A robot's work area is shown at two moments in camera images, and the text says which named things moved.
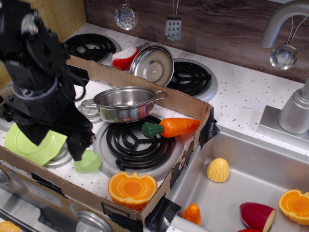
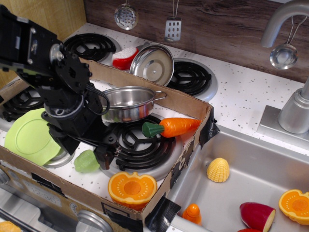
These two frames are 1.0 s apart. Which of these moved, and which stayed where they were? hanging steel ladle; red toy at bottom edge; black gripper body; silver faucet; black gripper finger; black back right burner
Moved: black gripper body; black gripper finger
Stayed: hanging steel ladle; black back right burner; silver faucet; red toy at bottom edge
